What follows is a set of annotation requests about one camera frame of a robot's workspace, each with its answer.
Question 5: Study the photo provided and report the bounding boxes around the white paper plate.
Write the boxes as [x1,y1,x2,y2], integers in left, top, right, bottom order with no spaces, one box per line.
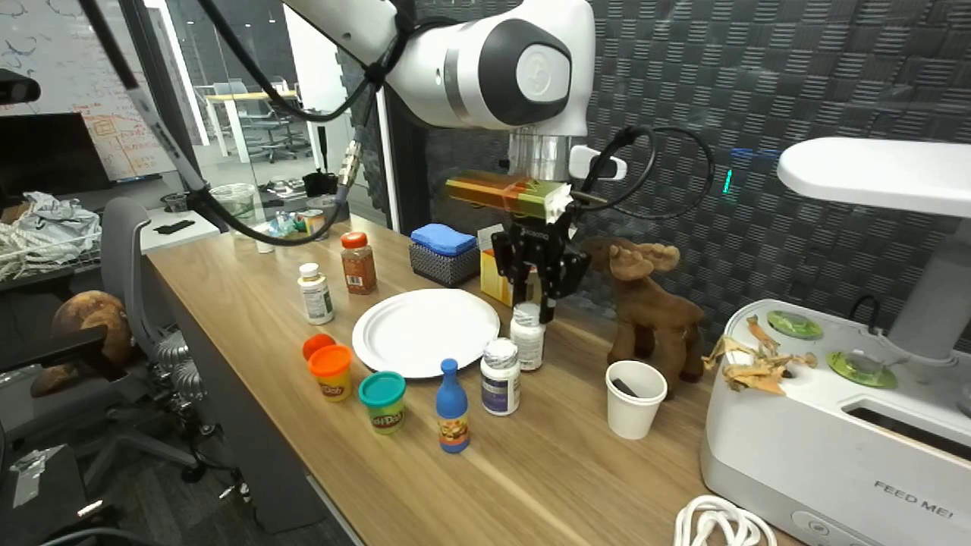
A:
[350,284,505,381]

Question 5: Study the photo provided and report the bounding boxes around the green tub with teal lid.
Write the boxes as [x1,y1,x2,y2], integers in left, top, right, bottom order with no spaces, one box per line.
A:
[355,369,410,432]

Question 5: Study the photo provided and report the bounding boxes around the clear plastic container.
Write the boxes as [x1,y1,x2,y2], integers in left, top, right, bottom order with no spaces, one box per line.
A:
[207,180,268,234]

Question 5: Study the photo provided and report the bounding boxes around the black hose with metal fitting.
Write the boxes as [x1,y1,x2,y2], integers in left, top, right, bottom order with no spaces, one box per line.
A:
[196,0,406,250]

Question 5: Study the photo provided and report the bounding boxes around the white indoor planter with lamp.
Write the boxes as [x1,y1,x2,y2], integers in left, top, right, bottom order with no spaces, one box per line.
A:
[698,137,971,546]

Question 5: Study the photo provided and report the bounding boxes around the black tripod pole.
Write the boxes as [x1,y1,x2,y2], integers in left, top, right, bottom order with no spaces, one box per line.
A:
[76,0,230,231]

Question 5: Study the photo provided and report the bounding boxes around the yellow tub with orange lid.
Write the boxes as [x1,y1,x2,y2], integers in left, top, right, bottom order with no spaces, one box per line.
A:
[308,342,355,404]

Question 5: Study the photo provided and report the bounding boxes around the blue cap sauce bottle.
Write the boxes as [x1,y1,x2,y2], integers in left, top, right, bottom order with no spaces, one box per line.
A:
[434,354,475,458]

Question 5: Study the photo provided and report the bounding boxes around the blue sponge cloth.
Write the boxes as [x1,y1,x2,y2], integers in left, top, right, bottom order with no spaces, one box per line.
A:
[410,222,481,258]

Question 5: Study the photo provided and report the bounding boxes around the grey woven basket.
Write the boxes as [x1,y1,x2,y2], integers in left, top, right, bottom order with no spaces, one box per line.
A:
[406,239,484,287]

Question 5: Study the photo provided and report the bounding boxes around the brown round plush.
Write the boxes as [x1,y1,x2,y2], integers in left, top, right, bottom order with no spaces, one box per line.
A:
[28,287,135,397]

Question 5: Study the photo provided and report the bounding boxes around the white cable bundle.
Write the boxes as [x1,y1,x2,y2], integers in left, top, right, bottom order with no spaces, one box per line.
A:
[670,490,779,546]

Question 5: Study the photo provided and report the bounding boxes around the glossy wrist camera block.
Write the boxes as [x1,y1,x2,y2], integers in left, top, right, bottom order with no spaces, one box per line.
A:
[442,169,576,227]

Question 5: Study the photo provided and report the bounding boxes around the crumpled grey white cloth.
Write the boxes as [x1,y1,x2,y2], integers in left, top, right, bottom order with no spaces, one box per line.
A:
[0,191,102,282]

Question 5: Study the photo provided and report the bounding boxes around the white background desk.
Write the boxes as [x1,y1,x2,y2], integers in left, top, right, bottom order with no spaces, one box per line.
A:
[202,86,302,164]

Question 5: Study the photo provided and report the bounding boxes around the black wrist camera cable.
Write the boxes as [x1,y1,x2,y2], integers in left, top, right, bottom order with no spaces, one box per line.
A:
[566,123,715,222]

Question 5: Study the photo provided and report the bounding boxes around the spice jar with orange lid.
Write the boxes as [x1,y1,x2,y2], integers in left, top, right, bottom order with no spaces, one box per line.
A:
[336,227,379,298]

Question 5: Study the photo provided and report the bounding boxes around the tall white pill bottle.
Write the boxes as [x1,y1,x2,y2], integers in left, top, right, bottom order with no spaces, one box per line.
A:
[295,262,336,327]

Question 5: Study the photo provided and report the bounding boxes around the grey office chair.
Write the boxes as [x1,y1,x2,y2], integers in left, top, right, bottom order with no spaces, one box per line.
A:
[99,191,256,510]

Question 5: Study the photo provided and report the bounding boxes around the white paper cup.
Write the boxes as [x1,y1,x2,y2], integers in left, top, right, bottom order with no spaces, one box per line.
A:
[605,357,670,444]

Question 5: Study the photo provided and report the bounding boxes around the dried brown plant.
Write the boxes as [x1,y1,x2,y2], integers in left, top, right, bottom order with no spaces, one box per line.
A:
[705,315,815,397]

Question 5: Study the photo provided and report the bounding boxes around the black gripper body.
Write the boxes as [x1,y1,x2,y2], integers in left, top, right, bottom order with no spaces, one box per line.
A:
[491,214,589,280]

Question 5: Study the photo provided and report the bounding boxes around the white bottle with blue label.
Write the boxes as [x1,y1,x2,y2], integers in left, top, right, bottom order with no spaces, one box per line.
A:
[476,336,522,419]

